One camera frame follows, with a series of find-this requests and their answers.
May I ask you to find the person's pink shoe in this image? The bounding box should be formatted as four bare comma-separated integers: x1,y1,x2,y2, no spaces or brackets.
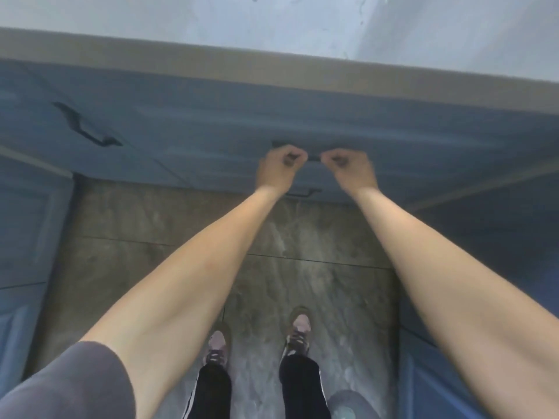
203,329,231,370
283,306,314,356

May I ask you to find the person's right hand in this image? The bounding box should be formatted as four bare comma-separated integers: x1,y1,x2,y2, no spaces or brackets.
321,148,379,196

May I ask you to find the person's right black trouser leg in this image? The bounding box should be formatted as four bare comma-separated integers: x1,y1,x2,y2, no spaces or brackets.
279,352,332,419

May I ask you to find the blue drawer front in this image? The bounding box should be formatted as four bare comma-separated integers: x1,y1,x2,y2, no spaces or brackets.
131,78,559,214
175,163,420,213
0,58,184,188

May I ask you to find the person's left hand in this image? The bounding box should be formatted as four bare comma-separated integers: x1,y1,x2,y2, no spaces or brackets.
255,145,309,196

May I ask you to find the person's right forearm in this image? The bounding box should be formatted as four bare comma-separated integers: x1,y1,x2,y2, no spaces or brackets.
348,187,559,419

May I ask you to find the person's left forearm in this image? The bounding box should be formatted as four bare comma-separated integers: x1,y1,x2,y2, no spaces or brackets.
80,186,285,419

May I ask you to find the grey countertop edge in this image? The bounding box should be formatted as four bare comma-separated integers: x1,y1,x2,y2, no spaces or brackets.
0,27,559,115

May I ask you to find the person's left black trouser leg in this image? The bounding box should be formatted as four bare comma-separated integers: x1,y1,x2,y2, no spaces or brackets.
182,363,232,419

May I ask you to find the person's left pink shoe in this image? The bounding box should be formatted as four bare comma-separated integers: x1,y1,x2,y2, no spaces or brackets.
203,329,231,370

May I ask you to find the grey shirt sleeve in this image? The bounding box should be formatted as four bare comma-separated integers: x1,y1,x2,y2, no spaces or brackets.
0,341,137,419

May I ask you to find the person's right pink shoe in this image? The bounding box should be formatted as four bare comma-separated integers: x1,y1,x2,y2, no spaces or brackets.
283,306,314,356

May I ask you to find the person's black trouser leg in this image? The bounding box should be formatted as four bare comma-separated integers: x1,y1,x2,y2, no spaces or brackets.
182,363,232,419
279,352,332,419

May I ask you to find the blue cabinet door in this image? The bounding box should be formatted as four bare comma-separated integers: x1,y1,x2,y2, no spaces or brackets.
0,156,74,382
397,168,559,419

